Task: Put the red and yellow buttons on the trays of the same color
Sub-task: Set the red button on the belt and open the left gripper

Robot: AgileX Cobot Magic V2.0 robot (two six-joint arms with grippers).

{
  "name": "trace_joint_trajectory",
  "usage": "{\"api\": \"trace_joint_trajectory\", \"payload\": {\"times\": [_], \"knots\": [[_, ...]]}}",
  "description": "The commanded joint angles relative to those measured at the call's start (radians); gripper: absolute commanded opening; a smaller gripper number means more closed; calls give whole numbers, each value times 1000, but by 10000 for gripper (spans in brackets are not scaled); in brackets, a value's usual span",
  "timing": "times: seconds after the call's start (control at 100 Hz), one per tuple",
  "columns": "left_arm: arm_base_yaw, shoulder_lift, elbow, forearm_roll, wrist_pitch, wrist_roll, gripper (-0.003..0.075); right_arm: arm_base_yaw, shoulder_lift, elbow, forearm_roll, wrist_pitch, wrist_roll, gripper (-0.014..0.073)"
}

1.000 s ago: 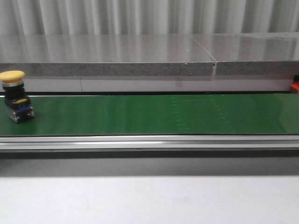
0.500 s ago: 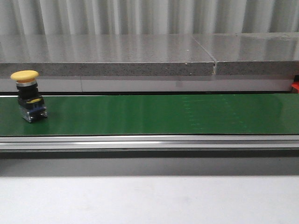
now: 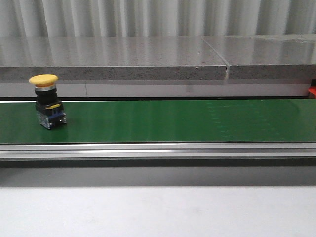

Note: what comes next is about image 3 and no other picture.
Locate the aluminium conveyor side rail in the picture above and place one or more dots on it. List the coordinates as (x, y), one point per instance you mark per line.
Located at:
(175, 154)

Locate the white pleated curtain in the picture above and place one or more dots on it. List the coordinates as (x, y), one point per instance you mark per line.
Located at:
(52, 18)

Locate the red plastic object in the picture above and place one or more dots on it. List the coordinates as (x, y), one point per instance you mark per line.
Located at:
(312, 90)

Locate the green conveyor belt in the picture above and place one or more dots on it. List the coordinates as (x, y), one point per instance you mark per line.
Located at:
(271, 120)

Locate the grey stone counter slab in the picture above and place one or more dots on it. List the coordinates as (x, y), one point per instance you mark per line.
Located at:
(290, 58)

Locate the yellow mushroom push button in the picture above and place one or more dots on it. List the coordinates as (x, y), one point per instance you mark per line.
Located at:
(49, 107)

